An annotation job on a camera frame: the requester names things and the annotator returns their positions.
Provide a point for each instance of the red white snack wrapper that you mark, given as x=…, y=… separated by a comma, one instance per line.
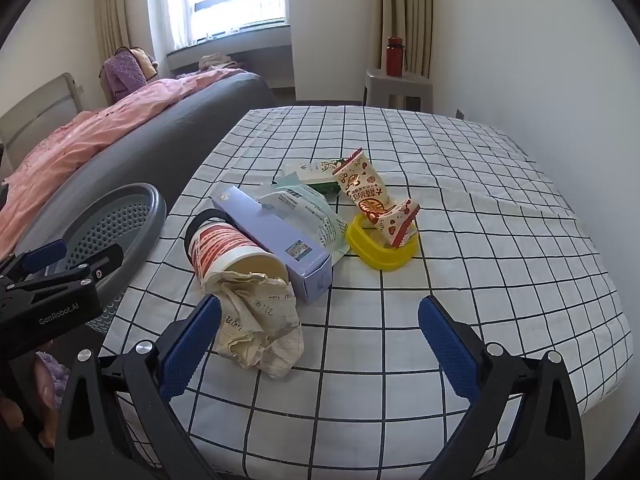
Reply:
x=365, y=185

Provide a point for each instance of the red print paper cup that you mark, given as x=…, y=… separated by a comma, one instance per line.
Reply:
x=225, y=245

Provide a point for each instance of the pale teal paper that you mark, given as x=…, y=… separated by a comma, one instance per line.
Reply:
x=285, y=182

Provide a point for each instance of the beige clothes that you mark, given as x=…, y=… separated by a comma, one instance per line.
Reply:
x=217, y=61

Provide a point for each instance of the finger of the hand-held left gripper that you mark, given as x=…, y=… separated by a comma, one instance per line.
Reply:
x=46, y=252
x=100, y=265

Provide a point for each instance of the red water bottle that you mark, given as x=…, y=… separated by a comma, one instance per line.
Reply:
x=394, y=57

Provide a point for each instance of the person's left hand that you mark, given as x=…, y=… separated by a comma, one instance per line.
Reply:
x=46, y=405

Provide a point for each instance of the grey perforated basket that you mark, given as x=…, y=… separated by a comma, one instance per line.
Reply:
x=125, y=215

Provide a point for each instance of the grey plastic stool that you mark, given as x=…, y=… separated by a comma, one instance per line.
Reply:
x=395, y=85

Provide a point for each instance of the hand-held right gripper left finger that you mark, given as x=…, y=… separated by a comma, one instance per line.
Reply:
x=191, y=347

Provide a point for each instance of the purple backpack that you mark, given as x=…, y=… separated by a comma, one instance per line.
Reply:
x=125, y=72

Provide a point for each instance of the green white milk carton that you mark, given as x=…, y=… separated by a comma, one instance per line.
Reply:
x=312, y=172

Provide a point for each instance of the white teal plastic packet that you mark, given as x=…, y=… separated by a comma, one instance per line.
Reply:
x=305, y=210

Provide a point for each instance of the grey headboard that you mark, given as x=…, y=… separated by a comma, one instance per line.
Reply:
x=40, y=105

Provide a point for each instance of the grey bed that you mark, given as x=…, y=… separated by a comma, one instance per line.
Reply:
x=175, y=135

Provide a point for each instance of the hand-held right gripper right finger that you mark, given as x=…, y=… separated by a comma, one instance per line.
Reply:
x=445, y=345

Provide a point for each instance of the black white checkered cloth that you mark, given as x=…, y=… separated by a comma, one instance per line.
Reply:
x=450, y=160

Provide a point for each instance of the white sheer curtain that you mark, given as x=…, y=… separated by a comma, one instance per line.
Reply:
x=170, y=5

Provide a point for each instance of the purple cardboard box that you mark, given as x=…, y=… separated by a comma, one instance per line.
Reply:
x=280, y=240

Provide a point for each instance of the pink blanket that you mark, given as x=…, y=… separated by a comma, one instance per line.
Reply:
x=75, y=150

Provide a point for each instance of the purple fluffy cloth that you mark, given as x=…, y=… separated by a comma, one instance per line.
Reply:
x=55, y=367

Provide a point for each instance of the grey window sill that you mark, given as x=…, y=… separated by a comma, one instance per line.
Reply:
x=230, y=47

